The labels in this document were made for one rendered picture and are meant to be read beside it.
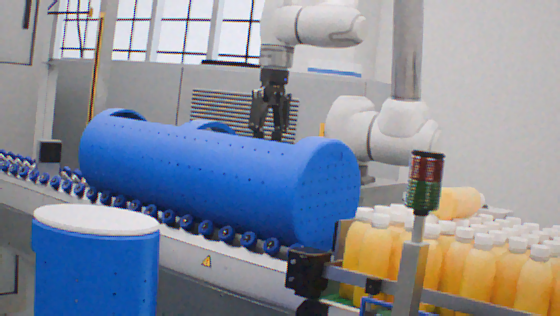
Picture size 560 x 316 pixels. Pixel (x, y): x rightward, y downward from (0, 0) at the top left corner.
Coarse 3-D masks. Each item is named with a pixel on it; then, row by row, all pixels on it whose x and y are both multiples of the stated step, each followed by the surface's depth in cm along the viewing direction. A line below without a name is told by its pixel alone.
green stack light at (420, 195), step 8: (408, 184) 128; (416, 184) 126; (424, 184) 125; (432, 184) 125; (440, 184) 127; (408, 192) 128; (416, 192) 126; (424, 192) 126; (432, 192) 126; (440, 192) 127; (408, 200) 127; (416, 200) 126; (424, 200) 126; (432, 200) 126; (416, 208) 126; (424, 208) 126; (432, 208) 126
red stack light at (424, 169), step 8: (416, 160) 126; (424, 160) 125; (432, 160) 125; (440, 160) 126; (416, 168) 126; (424, 168) 125; (432, 168) 125; (440, 168) 126; (408, 176) 128; (416, 176) 126; (424, 176) 125; (432, 176) 125; (440, 176) 126
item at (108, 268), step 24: (48, 240) 141; (72, 240) 139; (96, 240) 140; (120, 240) 142; (144, 240) 146; (48, 264) 141; (72, 264) 140; (96, 264) 140; (120, 264) 142; (144, 264) 147; (48, 288) 142; (72, 288) 140; (96, 288) 141; (120, 288) 143; (144, 288) 148; (48, 312) 142; (72, 312) 140; (96, 312) 141; (120, 312) 143; (144, 312) 149
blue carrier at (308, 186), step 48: (96, 144) 223; (144, 144) 210; (192, 144) 199; (240, 144) 190; (288, 144) 183; (336, 144) 185; (144, 192) 211; (192, 192) 196; (240, 192) 185; (288, 192) 175; (336, 192) 187; (288, 240) 181
